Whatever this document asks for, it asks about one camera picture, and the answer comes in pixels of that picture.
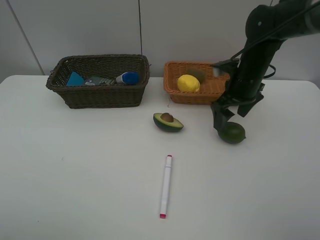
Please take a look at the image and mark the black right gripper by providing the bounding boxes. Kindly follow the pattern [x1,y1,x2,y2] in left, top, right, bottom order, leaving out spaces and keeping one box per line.
[210,59,265,132]

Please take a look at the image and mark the whole dark green avocado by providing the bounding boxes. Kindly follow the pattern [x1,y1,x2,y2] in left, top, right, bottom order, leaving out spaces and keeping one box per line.
[218,121,246,144]

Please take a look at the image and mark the brown kiwi fruit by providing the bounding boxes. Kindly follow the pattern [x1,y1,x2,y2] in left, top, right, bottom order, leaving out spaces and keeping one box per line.
[186,67,206,84]

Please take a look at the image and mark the yellow lemon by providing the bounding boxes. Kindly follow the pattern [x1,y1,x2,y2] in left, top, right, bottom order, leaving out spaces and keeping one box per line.
[177,74,201,92]

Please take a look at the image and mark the halved avocado with pit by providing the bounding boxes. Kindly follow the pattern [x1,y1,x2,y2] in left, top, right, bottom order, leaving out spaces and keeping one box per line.
[153,112,184,133]

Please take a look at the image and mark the white marker red caps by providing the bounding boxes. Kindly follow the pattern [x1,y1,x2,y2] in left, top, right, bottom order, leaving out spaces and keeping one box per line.
[159,155,172,219]

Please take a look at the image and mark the white bottle blue cap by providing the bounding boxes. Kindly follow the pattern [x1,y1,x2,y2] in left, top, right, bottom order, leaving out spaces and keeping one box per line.
[115,71,140,85]

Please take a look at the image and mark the green whiteboard eraser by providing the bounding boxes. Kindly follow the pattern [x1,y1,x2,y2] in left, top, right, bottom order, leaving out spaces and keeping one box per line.
[66,71,85,87]

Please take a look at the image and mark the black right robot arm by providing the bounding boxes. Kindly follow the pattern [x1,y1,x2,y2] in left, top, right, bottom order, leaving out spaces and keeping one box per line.
[211,0,320,132]

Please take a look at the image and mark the orange wicker basket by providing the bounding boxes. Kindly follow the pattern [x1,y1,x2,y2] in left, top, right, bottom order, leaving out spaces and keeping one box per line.
[163,61,258,106]

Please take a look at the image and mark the dark brown wicker basket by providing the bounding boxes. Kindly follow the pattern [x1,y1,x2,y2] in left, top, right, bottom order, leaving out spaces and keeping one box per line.
[46,54,150,109]

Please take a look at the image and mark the dark packaged card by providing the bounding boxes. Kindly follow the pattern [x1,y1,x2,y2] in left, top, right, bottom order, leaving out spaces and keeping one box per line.
[84,76,116,86]

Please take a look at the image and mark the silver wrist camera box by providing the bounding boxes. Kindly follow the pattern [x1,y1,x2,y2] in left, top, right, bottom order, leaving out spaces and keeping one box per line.
[211,62,231,77]

